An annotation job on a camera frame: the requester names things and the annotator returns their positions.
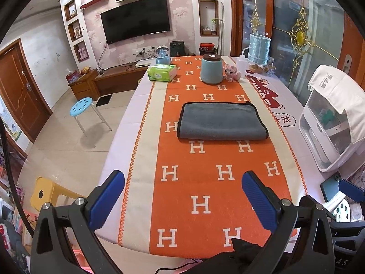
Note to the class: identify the white set-top box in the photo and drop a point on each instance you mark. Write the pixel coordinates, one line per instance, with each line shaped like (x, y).
(145, 63)

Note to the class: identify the red wall shelf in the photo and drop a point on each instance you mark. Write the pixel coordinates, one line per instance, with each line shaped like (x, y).
(95, 1)

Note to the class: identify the white countertop appliance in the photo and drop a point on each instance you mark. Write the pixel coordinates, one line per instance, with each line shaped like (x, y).
(322, 137)

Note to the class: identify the white cloth cover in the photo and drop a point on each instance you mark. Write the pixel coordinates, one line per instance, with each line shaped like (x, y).
(339, 91)

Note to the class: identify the brown wooden door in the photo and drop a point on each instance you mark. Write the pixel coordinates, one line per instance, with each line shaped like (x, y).
(20, 91)

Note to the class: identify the blue cylinder on wooden stand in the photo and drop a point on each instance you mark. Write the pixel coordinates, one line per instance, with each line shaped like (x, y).
(259, 50)

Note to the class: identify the white squeeze bottle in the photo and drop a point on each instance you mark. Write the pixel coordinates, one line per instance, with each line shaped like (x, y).
(244, 62)

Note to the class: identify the dark smartphone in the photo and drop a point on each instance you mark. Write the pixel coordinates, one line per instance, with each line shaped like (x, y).
(330, 187)

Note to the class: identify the white power strip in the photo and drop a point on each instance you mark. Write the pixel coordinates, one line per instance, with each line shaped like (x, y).
(142, 51)

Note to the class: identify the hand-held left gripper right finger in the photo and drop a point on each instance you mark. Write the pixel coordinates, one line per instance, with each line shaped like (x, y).
(259, 202)

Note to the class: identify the white perforated stool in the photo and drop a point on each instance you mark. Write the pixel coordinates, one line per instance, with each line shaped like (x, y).
(342, 211)

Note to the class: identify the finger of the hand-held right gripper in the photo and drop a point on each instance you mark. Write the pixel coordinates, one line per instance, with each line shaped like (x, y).
(352, 189)

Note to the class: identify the white printed tablecloth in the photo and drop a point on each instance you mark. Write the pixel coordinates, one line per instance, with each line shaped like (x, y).
(137, 100)

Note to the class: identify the glass door with gold ornament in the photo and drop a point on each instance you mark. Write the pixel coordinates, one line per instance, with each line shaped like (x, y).
(299, 34)

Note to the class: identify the black air fryer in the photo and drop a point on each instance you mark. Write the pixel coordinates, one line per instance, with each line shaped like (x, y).
(176, 49)

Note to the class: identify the green tissue box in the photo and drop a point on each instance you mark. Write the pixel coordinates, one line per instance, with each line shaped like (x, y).
(161, 72)

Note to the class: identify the pink plush toy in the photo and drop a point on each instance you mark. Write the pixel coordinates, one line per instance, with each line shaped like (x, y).
(231, 72)

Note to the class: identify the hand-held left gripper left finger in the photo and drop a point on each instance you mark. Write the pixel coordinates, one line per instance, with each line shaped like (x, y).
(107, 198)

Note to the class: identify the black floor mat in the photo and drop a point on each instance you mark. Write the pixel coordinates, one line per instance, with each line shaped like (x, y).
(103, 100)

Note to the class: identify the red round tin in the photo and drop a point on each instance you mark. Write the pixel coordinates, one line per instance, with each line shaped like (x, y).
(206, 48)

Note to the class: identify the orange patterned blanket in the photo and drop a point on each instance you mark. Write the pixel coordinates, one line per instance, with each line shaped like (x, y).
(199, 171)

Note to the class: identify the yellow plastic stool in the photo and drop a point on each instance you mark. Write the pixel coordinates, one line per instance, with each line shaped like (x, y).
(47, 191)

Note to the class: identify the blue snow globe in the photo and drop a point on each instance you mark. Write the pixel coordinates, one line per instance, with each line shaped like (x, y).
(163, 55)

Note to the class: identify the black wall television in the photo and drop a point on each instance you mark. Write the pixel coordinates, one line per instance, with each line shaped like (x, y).
(135, 20)

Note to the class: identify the red tissue pack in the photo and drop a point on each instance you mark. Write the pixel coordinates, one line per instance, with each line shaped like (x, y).
(71, 77)

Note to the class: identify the small glass jar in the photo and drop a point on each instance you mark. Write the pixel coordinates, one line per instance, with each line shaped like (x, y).
(270, 64)

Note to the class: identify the wooden television cabinet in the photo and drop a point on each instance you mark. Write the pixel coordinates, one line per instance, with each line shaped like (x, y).
(108, 80)

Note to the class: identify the grey towel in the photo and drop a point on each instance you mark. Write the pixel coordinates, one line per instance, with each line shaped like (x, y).
(221, 120)

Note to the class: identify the light blue ceramic jar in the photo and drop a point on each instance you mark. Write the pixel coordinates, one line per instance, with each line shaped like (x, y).
(211, 70)

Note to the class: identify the blue plastic stool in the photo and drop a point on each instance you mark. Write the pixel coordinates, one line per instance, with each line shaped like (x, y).
(82, 105)

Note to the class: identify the colourful wall poster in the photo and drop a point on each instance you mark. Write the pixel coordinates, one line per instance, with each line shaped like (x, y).
(10, 124)

